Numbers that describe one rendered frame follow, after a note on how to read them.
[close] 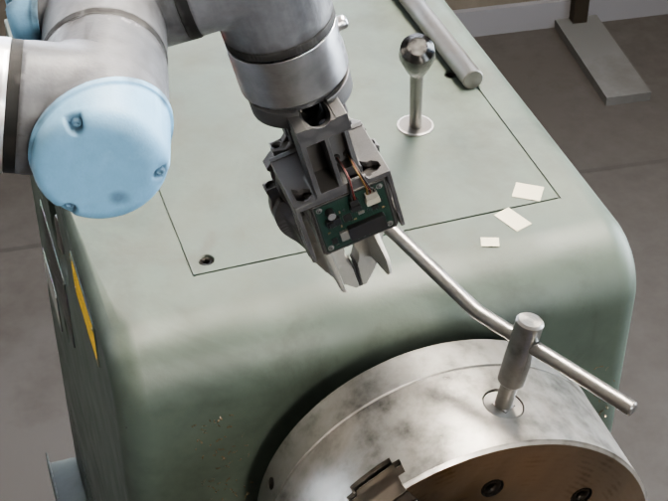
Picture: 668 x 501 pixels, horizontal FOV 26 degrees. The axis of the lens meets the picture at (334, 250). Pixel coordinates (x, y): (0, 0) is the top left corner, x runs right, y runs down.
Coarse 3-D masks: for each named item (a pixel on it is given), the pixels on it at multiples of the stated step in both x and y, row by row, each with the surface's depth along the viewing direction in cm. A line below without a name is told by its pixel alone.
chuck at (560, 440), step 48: (432, 384) 116; (480, 384) 116; (528, 384) 118; (336, 432) 117; (384, 432) 114; (432, 432) 113; (480, 432) 112; (528, 432) 113; (576, 432) 115; (288, 480) 119; (336, 480) 114; (432, 480) 111; (480, 480) 113; (528, 480) 115; (576, 480) 117; (624, 480) 119
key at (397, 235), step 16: (400, 240) 115; (416, 256) 115; (432, 272) 114; (448, 288) 114; (464, 304) 113; (480, 304) 113; (480, 320) 112; (496, 320) 112; (544, 352) 110; (560, 368) 109; (576, 368) 109; (592, 384) 108; (608, 400) 107; (624, 400) 107
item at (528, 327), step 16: (528, 320) 110; (512, 336) 111; (528, 336) 110; (512, 352) 111; (528, 352) 110; (512, 368) 112; (528, 368) 112; (512, 384) 112; (496, 400) 114; (512, 400) 114
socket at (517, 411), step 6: (486, 396) 115; (492, 396) 116; (486, 402) 115; (492, 402) 115; (516, 402) 115; (486, 408) 114; (492, 408) 114; (516, 408) 115; (522, 408) 115; (492, 414) 114; (498, 414) 114; (504, 414) 114; (510, 414) 114; (516, 414) 114; (522, 414) 115
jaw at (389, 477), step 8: (392, 464) 113; (400, 464) 112; (384, 472) 113; (392, 472) 112; (400, 472) 112; (376, 480) 113; (384, 480) 112; (392, 480) 112; (400, 480) 111; (360, 488) 113; (368, 488) 113; (376, 488) 112; (384, 488) 112; (392, 488) 111; (400, 488) 111; (360, 496) 113; (368, 496) 112; (376, 496) 112; (384, 496) 111; (392, 496) 111; (400, 496) 111; (408, 496) 111
